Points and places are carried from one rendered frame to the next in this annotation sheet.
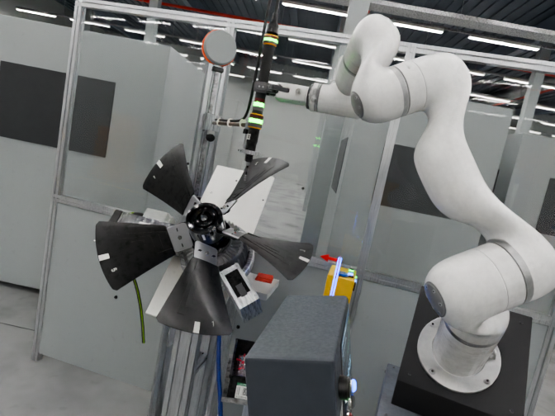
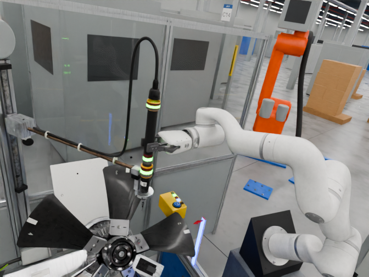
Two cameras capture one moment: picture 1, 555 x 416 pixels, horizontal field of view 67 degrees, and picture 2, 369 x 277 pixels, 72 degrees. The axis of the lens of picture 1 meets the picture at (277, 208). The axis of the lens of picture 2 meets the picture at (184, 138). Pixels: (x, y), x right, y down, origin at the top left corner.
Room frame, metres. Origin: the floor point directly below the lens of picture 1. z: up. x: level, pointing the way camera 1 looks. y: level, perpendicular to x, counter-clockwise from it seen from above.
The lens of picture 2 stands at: (0.75, 0.62, 2.06)
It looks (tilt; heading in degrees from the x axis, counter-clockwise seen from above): 25 degrees down; 312
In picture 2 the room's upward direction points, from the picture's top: 10 degrees clockwise
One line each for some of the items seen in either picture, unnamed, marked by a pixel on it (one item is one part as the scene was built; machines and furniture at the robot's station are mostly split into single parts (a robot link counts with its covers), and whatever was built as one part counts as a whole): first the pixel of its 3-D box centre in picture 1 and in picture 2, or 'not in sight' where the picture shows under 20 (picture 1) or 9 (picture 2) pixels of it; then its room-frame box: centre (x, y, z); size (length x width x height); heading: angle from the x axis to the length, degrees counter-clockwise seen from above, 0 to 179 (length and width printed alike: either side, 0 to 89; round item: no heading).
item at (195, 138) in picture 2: (315, 96); (189, 138); (1.31, -0.05, 1.66); 0.09 x 0.03 x 0.08; 168
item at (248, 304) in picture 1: (240, 292); (142, 265); (1.37, 0.07, 0.98); 0.20 x 0.16 x 0.20; 168
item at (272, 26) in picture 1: (261, 89); (149, 145); (1.35, 0.12, 1.65); 0.04 x 0.04 x 0.46
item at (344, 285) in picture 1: (339, 285); (172, 206); (1.56, -0.29, 1.02); 0.16 x 0.10 x 0.11; 168
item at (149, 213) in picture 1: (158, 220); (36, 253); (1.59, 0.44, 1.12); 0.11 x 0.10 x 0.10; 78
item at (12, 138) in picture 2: (206, 134); (13, 134); (1.97, 0.39, 1.48); 0.05 x 0.03 x 0.62; 113
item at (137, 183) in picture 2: (251, 139); (142, 181); (1.36, 0.12, 1.50); 0.09 x 0.07 x 0.10; 23
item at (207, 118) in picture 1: (211, 122); (20, 125); (1.92, 0.37, 1.54); 0.10 x 0.07 x 0.08; 23
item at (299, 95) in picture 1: (296, 93); (175, 140); (1.33, 0.01, 1.66); 0.11 x 0.10 x 0.07; 78
